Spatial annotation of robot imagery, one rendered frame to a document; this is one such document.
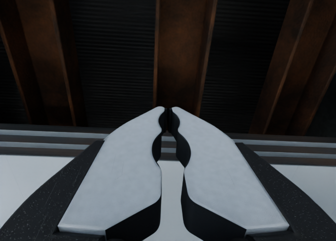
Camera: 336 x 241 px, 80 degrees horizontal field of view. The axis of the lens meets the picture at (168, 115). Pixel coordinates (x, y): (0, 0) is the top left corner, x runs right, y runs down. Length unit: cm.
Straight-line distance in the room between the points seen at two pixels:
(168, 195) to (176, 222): 6
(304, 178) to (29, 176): 32
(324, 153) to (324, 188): 5
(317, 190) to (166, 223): 20
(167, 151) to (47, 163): 13
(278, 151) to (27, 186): 30
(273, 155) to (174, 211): 14
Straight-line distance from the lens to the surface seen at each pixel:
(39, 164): 27
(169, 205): 29
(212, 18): 31
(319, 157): 31
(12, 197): 33
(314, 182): 31
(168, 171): 24
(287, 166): 27
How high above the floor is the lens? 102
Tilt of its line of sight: 60 degrees down
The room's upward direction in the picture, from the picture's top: 178 degrees clockwise
